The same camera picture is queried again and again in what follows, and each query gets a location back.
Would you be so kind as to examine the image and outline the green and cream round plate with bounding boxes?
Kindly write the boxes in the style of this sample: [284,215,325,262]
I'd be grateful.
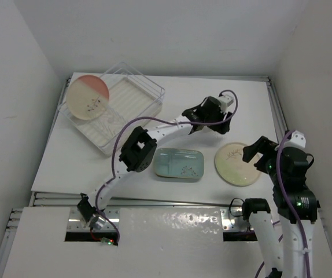
[215,142,261,187]

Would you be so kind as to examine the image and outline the teal dotted rectangular plate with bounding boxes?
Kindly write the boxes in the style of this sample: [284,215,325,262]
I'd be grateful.
[153,147,205,181]

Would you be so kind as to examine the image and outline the teal divided rectangular plate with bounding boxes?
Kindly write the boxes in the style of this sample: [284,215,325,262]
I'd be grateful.
[153,150,206,183]

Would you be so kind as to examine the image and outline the pink and cream round plate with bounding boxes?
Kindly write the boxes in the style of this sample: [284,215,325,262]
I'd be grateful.
[65,75,109,120]

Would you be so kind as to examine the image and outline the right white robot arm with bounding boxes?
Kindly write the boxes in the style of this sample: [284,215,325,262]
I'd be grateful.
[242,130,318,277]

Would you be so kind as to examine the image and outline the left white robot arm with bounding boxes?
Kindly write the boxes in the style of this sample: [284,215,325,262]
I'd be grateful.
[77,93,238,229]

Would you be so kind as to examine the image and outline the white front cover board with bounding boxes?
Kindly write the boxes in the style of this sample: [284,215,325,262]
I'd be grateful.
[0,206,332,278]

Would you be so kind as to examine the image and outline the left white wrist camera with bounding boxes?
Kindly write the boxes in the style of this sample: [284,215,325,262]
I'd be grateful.
[217,94,234,111]

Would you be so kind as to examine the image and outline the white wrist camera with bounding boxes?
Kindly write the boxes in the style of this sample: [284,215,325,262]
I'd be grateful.
[217,94,234,111]
[286,130,306,149]

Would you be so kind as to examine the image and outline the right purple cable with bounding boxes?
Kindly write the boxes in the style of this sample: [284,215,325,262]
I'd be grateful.
[254,130,313,278]

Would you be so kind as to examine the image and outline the purple cable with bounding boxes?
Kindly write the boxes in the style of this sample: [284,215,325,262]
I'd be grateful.
[254,130,313,278]
[95,89,239,244]

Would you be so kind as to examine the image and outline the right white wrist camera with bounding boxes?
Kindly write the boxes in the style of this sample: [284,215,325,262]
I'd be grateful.
[286,130,306,149]

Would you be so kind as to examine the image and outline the aluminium table frame rails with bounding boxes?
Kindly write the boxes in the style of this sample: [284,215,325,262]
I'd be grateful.
[265,75,310,205]

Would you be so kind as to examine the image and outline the clear wire dish rack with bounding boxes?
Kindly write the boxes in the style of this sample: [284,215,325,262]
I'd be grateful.
[58,62,165,156]

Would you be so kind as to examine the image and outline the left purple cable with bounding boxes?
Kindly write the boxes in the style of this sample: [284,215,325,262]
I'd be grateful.
[95,89,239,244]

